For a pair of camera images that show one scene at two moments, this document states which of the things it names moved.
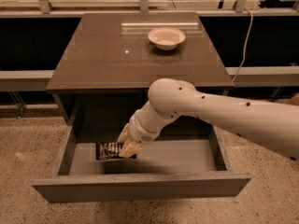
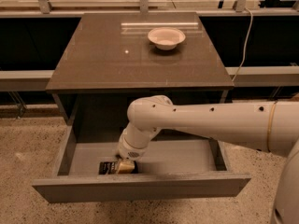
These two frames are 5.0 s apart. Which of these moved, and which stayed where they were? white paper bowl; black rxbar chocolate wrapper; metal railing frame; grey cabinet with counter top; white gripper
Moved: black rxbar chocolate wrapper; white gripper
Stayed: grey cabinet with counter top; white paper bowl; metal railing frame
